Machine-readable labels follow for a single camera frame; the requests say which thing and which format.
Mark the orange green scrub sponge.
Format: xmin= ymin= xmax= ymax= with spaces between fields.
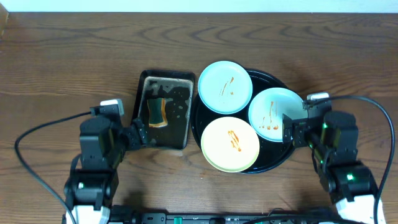
xmin=147 ymin=98 xmax=168 ymax=128

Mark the light blue plate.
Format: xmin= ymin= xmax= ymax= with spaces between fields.
xmin=248 ymin=88 xmax=308 ymax=142
xmin=198 ymin=61 xmax=253 ymax=114

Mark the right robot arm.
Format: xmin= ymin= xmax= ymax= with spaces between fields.
xmin=282 ymin=111 xmax=386 ymax=223

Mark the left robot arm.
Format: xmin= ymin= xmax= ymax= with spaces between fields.
xmin=63 ymin=115 xmax=147 ymax=223

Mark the black round serving tray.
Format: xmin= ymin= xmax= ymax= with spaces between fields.
xmin=190 ymin=69 xmax=295 ymax=174

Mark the black rectangular wash tray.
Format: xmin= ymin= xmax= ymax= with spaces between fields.
xmin=132 ymin=70 xmax=195 ymax=150

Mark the yellow plate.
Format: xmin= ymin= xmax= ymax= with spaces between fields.
xmin=200 ymin=116 xmax=260 ymax=173

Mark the light blue plate top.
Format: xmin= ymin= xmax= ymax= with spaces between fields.
xmin=198 ymin=61 xmax=253 ymax=114

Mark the right black cable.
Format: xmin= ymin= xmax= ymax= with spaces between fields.
xmin=306 ymin=95 xmax=396 ymax=224

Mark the black cable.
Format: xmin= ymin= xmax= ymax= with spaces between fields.
xmin=14 ymin=111 xmax=93 ymax=224
xmin=306 ymin=95 xmax=396 ymax=224

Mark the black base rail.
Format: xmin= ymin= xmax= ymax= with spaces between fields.
xmin=108 ymin=205 xmax=338 ymax=224

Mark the left black cable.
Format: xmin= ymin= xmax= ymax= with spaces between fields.
xmin=14 ymin=111 xmax=93 ymax=224

